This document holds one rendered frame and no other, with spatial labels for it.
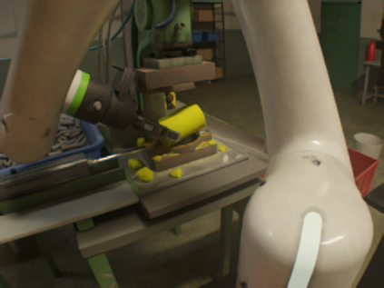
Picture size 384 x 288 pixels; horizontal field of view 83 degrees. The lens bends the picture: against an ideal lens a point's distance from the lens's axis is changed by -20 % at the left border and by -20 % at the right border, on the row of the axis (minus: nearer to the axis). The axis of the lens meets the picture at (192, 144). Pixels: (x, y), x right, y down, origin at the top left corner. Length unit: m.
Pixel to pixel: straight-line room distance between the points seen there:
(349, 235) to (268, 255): 0.07
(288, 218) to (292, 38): 0.20
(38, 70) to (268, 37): 0.26
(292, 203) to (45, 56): 0.28
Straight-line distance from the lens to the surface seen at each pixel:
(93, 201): 0.56
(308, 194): 0.24
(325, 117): 0.34
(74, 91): 0.51
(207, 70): 0.60
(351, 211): 0.24
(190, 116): 0.62
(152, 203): 0.52
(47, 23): 0.27
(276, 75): 0.33
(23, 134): 0.39
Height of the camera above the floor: 1.31
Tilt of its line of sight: 25 degrees down
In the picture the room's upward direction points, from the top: 3 degrees counter-clockwise
